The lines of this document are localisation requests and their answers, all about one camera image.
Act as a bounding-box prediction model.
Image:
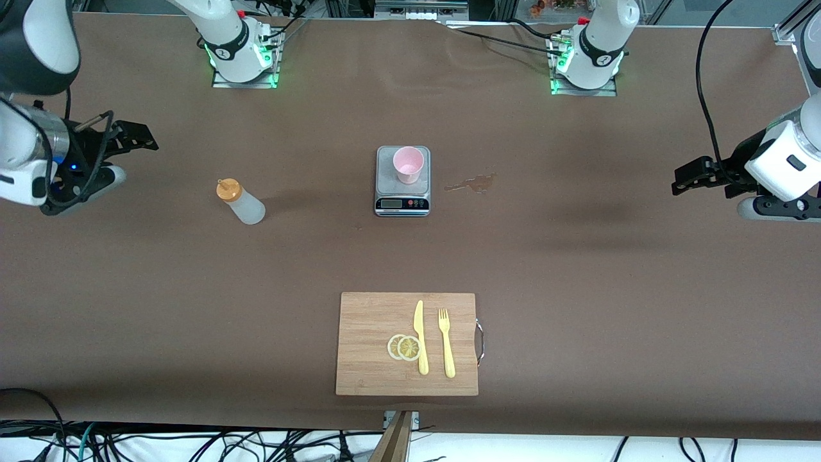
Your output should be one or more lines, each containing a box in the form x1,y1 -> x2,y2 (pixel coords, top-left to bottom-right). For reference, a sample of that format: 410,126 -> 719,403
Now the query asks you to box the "translucent sauce bottle orange cap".
216,178 -> 266,225

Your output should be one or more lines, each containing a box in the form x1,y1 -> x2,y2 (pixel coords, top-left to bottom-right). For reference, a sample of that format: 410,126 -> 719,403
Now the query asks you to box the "pink plastic cup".
393,146 -> 425,185

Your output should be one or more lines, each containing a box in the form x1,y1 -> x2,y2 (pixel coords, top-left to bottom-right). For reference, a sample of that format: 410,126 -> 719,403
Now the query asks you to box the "silver digital kitchen scale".
375,146 -> 431,218

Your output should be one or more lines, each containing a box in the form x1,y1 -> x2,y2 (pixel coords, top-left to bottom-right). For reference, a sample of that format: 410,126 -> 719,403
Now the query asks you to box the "yellow plastic fork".
438,308 -> 457,379

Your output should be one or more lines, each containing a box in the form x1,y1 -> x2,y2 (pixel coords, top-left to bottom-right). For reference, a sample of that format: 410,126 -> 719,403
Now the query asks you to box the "wooden cutting board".
335,292 -> 486,397

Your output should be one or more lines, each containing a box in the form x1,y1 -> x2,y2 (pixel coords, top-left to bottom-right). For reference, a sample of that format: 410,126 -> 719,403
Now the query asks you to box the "white power strip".
375,0 -> 470,21

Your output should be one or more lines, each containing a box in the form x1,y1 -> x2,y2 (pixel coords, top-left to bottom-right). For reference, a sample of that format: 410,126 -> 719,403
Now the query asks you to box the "yellow plastic knife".
413,300 -> 429,376

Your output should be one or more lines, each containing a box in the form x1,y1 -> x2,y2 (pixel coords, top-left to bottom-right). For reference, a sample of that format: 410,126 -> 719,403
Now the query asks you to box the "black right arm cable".
38,87 -> 117,209

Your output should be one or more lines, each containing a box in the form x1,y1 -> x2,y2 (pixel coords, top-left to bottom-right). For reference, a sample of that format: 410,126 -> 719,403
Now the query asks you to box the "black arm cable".
38,87 -> 117,209
696,0 -> 740,184

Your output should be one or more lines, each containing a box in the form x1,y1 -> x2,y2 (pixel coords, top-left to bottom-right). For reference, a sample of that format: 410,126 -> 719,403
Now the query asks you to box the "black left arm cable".
696,0 -> 740,184

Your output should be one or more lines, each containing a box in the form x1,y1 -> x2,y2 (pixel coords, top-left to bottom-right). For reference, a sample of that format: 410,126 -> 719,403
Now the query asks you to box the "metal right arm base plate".
212,29 -> 281,89

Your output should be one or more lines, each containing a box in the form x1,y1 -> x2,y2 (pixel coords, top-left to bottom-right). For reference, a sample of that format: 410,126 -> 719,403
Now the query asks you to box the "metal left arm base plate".
550,32 -> 618,97

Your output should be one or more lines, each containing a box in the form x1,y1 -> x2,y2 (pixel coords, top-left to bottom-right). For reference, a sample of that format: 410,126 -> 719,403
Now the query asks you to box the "aluminium frame profile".
772,0 -> 821,46

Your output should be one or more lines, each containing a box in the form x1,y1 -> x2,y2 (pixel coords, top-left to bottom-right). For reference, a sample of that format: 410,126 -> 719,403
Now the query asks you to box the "black table cable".
443,19 -> 568,57

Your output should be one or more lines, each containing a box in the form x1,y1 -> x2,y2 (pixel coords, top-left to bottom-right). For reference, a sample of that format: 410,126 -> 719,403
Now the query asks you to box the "thick black floor cable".
0,388 -> 69,462

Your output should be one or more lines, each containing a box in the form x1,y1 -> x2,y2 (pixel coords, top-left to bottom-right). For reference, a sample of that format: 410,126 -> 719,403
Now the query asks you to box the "teal floor cable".
76,423 -> 98,462

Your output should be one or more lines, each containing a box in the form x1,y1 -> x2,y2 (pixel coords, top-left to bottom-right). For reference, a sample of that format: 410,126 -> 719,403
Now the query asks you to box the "wooden post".
369,411 -> 414,462

